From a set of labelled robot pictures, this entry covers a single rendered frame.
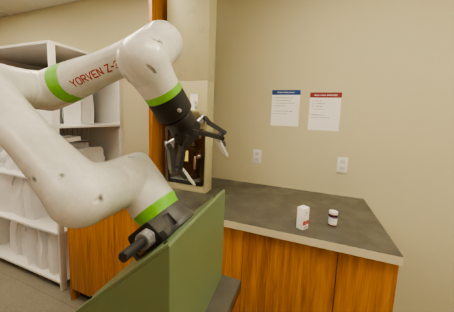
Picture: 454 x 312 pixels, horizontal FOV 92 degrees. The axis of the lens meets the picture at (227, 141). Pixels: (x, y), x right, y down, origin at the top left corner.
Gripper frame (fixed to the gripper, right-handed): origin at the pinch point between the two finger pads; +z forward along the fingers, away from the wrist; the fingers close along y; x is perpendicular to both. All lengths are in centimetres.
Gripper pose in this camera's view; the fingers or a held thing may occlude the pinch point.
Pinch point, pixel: (208, 166)
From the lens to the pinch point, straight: 68.7
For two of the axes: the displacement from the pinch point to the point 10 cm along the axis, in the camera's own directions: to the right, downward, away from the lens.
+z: 3.5, 7.3, 5.9
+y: -7.3, 6.1, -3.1
